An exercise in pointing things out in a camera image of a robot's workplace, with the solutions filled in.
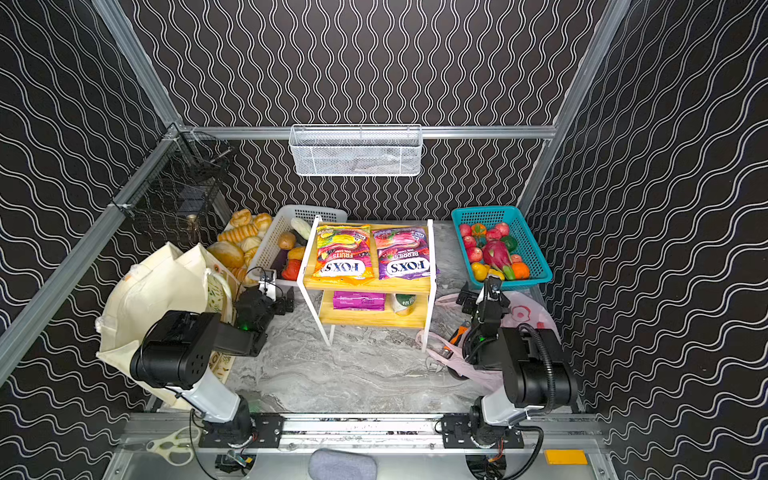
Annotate pink plastic grocery bag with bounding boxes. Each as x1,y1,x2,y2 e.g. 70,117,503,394
426,290,573,402

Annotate green drink can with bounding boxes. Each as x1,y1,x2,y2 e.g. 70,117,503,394
391,294,417,316

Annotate cream canvas tote bag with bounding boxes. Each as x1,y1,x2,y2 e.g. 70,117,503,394
95,243,245,423

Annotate purple snack packet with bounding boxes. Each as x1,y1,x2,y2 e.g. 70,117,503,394
332,291,387,311

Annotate orange Fox's candy bag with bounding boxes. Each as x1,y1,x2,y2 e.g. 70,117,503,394
312,224,374,284

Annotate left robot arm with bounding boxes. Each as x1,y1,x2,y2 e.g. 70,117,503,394
129,287,278,447

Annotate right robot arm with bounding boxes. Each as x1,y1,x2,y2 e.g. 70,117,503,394
439,277,578,449

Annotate orange fruit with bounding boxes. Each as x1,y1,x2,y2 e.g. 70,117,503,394
512,262,531,280

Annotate pink dragon fruit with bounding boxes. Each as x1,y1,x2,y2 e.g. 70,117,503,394
483,240,515,281

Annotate large bread loaf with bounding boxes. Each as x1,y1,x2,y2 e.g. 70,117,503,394
207,241,245,269

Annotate teal plastic fruit basket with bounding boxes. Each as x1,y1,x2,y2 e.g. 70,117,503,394
451,206,553,291

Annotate wooden two-tier shelf rack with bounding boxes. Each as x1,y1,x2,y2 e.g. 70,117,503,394
297,215,437,351

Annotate brown potato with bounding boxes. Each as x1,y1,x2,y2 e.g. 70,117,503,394
277,231,297,251

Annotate long braided bread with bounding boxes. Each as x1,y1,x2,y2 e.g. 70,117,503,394
217,223,259,244

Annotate white plastic vegetable basket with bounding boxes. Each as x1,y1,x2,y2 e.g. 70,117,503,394
247,205,348,282

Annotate purple Fox's candy bag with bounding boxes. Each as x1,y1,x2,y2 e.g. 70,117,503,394
373,227,431,280

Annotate grey cloth pad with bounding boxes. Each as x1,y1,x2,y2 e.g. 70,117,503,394
308,449,378,480

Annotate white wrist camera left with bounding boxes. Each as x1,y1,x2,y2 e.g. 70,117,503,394
256,267,278,300

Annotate black wire wall basket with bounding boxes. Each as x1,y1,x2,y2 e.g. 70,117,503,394
113,125,234,249

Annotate metal base rail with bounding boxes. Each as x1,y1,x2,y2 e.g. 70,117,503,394
121,413,603,454

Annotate scissors with cream handles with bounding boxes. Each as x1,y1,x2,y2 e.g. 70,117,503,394
145,425,201,467

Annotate white wire wall basket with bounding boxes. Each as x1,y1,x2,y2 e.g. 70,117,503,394
289,124,424,177

